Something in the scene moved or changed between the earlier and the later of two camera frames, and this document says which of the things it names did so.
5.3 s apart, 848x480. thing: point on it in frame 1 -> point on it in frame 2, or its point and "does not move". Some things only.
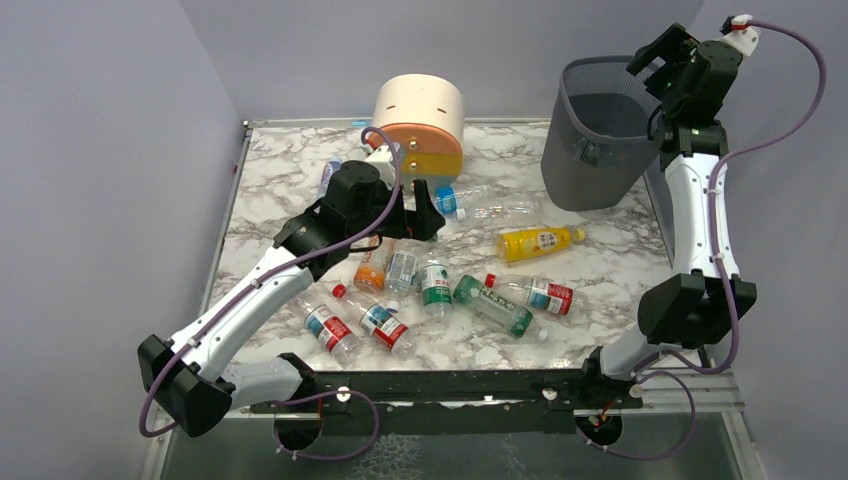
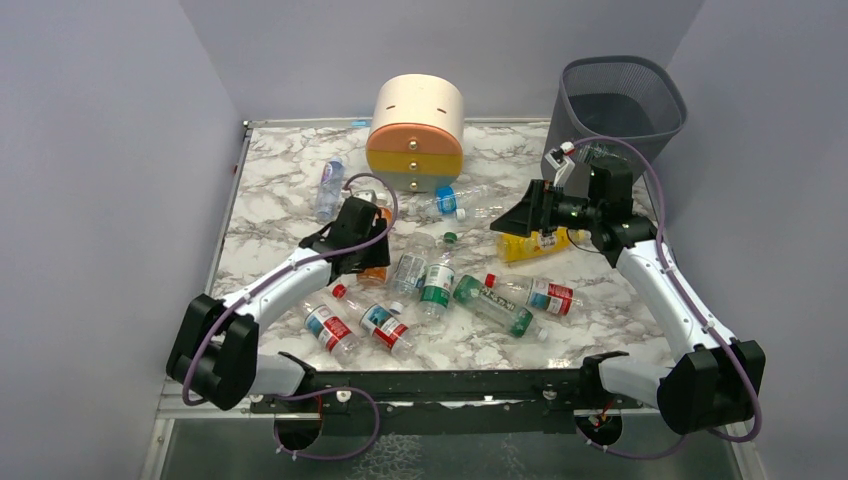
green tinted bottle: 506,312 does not move
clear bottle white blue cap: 501,209 does not move
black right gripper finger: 661,46 -> 524,218
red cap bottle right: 535,293 does not move
